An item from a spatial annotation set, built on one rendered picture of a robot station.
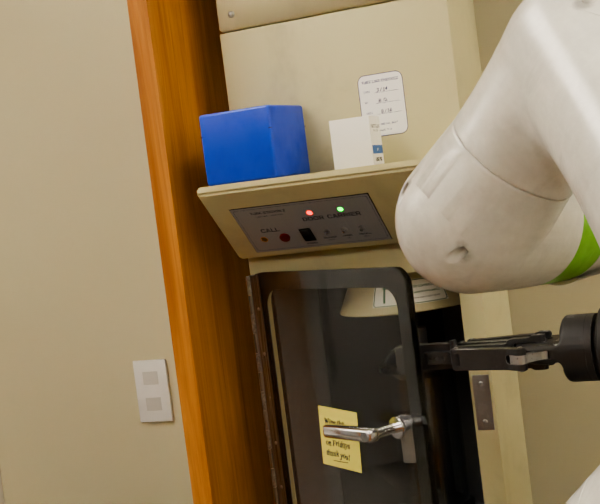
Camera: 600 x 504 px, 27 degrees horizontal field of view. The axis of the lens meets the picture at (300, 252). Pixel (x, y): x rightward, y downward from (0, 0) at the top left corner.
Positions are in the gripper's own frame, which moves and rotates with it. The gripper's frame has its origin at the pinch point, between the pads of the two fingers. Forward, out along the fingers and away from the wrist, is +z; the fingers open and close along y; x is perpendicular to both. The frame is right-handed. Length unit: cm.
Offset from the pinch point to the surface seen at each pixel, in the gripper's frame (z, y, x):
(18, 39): 94, -54, -55
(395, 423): 4.3, 2.1, 7.4
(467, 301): -1.8, -11.2, -4.8
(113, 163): 76, -54, -30
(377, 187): 4.3, -1.4, -20.4
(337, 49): 11.4, -11.2, -38.4
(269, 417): 27.2, -9.8, 8.5
